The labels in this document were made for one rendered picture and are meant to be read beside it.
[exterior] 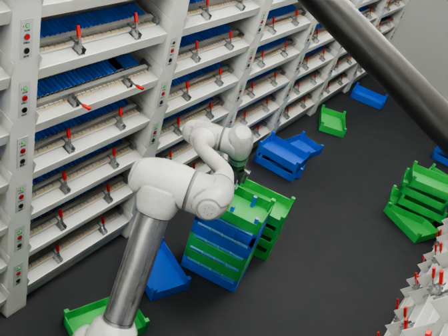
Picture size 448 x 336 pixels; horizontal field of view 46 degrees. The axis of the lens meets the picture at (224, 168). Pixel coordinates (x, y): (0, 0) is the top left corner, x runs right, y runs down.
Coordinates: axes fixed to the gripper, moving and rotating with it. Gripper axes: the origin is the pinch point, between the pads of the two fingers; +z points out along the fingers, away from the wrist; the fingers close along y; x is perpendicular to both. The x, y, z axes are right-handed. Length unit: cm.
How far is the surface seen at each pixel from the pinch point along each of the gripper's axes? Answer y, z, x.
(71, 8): -52, -98, -23
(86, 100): -50, -60, -28
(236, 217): 9.1, 0.2, -15.6
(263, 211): 17.5, 11.1, -1.3
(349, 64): 15, 117, 210
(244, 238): 15.7, 8.2, -19.5
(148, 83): -42, -47, -1
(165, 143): -37.4, -1.3, 2.2
